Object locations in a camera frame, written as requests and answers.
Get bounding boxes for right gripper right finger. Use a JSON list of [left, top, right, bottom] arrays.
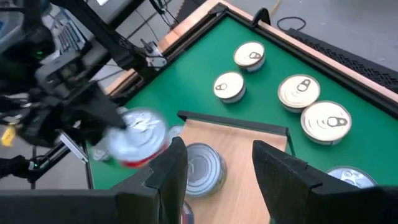
[[252, 139, 363, 224]]

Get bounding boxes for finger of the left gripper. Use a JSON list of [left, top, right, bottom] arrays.
[[67, 119, 108, 147], [82, 90, 127, 130]]

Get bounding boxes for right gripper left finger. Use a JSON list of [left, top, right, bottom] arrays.
[[111, 136, 189, 224]]

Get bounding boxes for silver-lid seafood can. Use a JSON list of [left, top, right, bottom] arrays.
[[167, 124, 185, 141], [185, 142, 228, 198], [90, 141, 113, 162]]

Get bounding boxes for red label seafood can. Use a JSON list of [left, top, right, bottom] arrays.
[[104, 107, 171, 169]]

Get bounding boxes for yellow tag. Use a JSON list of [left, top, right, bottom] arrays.
[[1, 126, 16, 147]]

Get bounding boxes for blue albacore tuna can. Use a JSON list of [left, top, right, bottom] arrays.
[[326, 166, 378, 190]]

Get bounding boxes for black orange-striped floor mat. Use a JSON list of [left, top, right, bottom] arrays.
[[172, 0, 208, 23]]

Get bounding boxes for black perforated panel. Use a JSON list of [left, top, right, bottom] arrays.
[[285, 27, 398, 94]]

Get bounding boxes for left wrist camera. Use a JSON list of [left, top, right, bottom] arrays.
[[34, 51, 86, 99]]

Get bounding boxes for white arm base bracket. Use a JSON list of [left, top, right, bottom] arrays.
[[146, 39, 169, 72]]

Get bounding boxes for black coiled floor cable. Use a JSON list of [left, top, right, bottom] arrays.
[[276, 16, 307, 32]]

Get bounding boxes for black clamp bracket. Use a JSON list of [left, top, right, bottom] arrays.
[[251, 7, 272, 28]]

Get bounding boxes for yellow extension cable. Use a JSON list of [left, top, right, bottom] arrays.
[[269, 0, 282, 16]]

